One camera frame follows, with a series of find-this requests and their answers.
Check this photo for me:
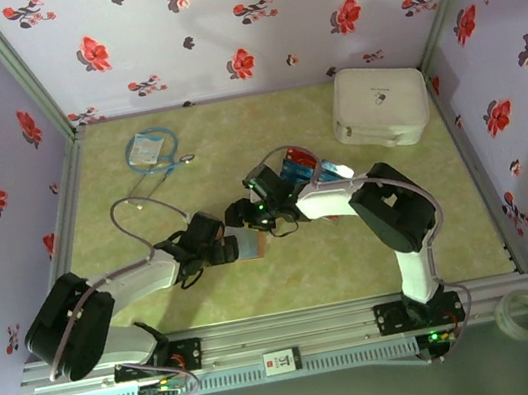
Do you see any white slotted cable duct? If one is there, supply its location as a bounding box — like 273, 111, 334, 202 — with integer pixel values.
68, 336, 422, 395

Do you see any white blue sachet packet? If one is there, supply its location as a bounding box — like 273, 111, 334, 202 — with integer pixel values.
125, 128, 169, 169

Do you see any grey left arm cable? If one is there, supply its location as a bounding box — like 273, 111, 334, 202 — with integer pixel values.
22, 187, 215, 384

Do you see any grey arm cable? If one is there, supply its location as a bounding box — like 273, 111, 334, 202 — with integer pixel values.
22, 187, 215, 384
253, 119, 483, 387

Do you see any long aluminium rail beam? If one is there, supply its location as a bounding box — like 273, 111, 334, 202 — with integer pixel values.
10, 269, 528, 395

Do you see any white zip pouch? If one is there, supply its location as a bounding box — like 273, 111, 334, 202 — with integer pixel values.
323, 56, 437, 159

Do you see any brown leather card holder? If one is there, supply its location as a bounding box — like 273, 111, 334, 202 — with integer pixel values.
222, 221, 271, 265

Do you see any blue stethoscope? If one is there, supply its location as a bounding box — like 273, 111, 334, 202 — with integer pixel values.
115, 121, 204, 214

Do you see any aluminium side rail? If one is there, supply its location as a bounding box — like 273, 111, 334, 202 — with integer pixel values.
27, 124, 113, 282
419, 55, 528, 286

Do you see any grey right arm cable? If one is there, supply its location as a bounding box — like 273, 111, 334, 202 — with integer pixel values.
253, 119, 483, 387

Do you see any controller board with wires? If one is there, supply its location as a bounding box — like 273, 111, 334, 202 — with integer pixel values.
132, 353, 205, 395
415, 324, 467, 366

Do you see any clear tape roll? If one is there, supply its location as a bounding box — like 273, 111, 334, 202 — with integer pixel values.
491, 287, 528, 346

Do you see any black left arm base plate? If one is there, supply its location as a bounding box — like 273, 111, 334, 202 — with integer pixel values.
110, 337, 206, 384

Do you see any blue credit card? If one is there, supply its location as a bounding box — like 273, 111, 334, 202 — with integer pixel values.
276, 156, 318, 185
314, 162, 343, 185

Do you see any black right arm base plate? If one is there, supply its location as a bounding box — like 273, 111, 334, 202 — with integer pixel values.
371, 289, 467, 338

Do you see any red white label tag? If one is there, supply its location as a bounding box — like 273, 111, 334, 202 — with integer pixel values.
261, 346, 304, 379

